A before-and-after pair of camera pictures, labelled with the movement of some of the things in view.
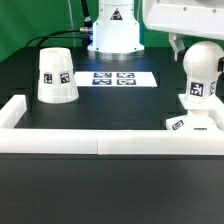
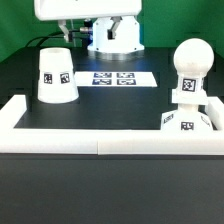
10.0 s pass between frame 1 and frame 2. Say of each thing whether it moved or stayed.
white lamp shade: stayed
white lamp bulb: moved
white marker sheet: stayed
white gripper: moved
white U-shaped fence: stayed
